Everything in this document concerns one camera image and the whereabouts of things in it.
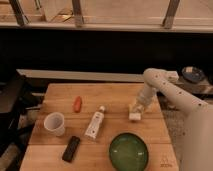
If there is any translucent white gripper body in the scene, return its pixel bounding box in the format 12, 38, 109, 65
129, 85, 156, 113

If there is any white sponge block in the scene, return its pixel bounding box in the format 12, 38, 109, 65
129, 112, 141, 121

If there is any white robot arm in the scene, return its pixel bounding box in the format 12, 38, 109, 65
129, 68, 213, 171

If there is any dark blue plate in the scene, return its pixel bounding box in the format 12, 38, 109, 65
182, 66, 205, 84

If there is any green round bowl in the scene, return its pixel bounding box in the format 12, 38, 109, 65
109, 133, 149, 171

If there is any white tube with cap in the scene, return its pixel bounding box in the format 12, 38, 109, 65
85, 106, 106, 139

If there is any orange carrot toy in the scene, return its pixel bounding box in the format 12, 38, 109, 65
73, 96, 82, 113

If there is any black rectangular remote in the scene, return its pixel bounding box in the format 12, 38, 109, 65
62, 136, 80, 162

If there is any white plastic cup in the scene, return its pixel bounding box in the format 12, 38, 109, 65
44, 112, 65, 136

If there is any dark chair at left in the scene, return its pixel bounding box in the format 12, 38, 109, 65
0, 74, 39, 157

